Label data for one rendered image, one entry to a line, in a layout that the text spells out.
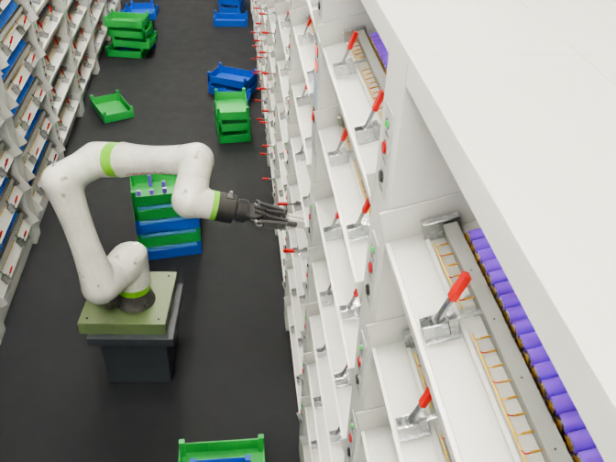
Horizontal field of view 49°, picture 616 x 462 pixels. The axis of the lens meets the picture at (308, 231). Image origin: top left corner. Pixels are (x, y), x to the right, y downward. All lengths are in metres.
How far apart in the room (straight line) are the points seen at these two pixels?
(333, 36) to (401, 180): 0.70
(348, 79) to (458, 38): 0.53
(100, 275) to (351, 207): 1.27
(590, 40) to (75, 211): 1.76
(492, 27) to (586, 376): 0.56
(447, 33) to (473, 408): 0.44
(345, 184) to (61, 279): 2.20
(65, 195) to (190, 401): 0.96
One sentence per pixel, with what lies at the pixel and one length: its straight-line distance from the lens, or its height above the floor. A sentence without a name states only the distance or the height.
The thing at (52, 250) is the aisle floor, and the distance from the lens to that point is 3.57.
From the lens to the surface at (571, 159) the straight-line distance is 0.61.
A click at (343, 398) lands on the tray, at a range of 1.48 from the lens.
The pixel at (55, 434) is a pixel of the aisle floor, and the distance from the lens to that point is 2.74.
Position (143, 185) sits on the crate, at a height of 0.32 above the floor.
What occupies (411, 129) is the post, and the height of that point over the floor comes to 1.72.
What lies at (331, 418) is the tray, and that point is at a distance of 1.70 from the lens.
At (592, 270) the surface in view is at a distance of 0.49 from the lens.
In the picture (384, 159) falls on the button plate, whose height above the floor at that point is 1.66.
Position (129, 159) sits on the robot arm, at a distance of 2.24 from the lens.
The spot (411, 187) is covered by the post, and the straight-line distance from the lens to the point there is 0.86.
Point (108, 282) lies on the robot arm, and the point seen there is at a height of 0.56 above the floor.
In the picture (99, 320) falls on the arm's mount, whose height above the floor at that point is 0.33.
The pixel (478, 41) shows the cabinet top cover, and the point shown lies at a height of 1.81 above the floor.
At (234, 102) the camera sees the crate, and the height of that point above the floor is 0.16.
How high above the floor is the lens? 2.09
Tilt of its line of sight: 36 degrees down
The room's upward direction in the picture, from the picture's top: 2 degrees clockwise
